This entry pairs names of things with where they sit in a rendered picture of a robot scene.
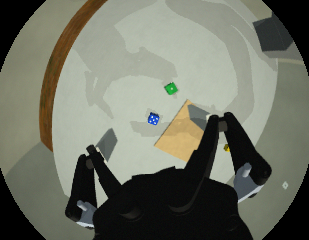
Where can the green die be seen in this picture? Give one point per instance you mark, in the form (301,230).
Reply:
(171,88)

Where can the tan square mat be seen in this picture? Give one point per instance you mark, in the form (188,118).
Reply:
(182,136)

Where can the yellow die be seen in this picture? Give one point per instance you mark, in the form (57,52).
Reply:
(226,148)

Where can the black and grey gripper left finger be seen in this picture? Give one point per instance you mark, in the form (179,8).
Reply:
(83,203)

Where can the blue die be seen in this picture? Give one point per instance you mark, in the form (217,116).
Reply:
(153,118)

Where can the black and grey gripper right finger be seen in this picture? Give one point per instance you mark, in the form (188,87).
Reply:
(253,170)

